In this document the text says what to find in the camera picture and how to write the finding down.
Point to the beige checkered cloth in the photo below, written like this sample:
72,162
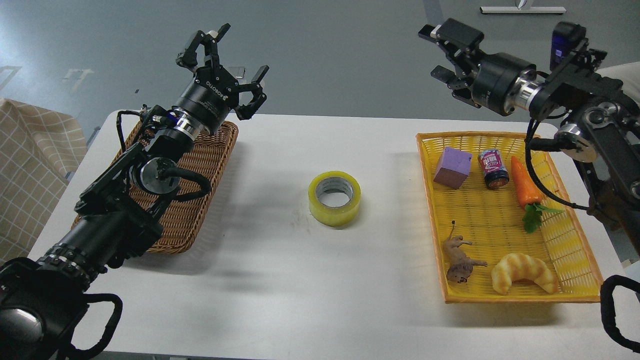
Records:
38,149

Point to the small red can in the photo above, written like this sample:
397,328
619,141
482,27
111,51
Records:
492,166

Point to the toy croissant bread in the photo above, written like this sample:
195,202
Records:
519,266

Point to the purple foam cube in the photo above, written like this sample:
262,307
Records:
453,167

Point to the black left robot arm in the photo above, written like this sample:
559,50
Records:
45,308

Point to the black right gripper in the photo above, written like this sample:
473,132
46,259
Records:
497,73

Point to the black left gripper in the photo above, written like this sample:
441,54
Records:
207,98

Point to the brown toy animal figure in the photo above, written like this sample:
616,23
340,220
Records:
461,266

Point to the person in beige clothes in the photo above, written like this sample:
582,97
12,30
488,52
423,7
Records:
629,74

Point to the yellow tape roll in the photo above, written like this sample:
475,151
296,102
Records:
334,182

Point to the orange toy carrot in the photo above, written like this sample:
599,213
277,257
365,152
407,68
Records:
529,197

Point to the brown wicker basket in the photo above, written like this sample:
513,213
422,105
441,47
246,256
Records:
200,165

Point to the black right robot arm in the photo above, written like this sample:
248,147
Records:
573,109

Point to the yellow plastic basket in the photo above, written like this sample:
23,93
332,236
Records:
492,221

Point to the white stand base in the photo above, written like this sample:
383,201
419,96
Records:
523,7

